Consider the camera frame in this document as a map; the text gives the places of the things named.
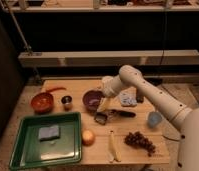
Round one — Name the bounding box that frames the small metal cup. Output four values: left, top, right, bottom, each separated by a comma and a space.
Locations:
61, 96, 73, 110

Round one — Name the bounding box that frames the red bowl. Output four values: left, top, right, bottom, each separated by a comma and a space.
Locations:
30, 92, 54, 113

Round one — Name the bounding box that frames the dark red grape bunch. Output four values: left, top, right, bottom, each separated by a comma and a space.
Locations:
124, 131, 156, 157

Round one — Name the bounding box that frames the blue sponge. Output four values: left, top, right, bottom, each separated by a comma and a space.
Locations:
38, 125, 60, 141

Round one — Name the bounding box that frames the red chili pepper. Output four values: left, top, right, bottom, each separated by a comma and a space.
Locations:
46, 87, 66, 93

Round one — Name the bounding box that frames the dark metal cookie cutter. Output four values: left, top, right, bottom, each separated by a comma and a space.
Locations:
94, 113, 108, 125

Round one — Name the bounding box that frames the pale yellow banana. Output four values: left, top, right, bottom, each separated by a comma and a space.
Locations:
108, 131, 121, 163

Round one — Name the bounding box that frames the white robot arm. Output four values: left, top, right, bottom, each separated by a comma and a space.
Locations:
101, 65, 199, 171

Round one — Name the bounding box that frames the wooden cutting board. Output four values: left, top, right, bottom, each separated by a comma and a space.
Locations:
42, 79, 170, 165

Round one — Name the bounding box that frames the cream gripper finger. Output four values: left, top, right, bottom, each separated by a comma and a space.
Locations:
97, 98, 110, 112

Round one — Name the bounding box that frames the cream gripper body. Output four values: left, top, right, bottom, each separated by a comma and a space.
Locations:
102, 76, 115, 98

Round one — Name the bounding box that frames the light blue plastic cup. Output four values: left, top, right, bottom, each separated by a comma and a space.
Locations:
147, 112, 162, 128

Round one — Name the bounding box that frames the purple bowl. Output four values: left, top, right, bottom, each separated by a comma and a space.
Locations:
82, 90, 104, 112

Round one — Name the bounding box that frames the dark rectangular block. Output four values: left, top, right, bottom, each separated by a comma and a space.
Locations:
136, 90, 144, 103

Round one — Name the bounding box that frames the black cable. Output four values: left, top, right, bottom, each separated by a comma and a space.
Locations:
146, 6, 171, 88

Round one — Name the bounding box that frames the black handled knife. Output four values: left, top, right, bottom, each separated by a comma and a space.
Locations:
110, 109, 136, 118

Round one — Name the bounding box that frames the metal stand pole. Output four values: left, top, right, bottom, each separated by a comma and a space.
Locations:
1, 0, 34, 56

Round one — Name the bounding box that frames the light blue cloth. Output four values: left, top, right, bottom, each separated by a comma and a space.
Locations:
119, 92, 137, 107

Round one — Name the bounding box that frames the green plastic tray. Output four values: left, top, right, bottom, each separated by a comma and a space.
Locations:
9, 112, 82, 171

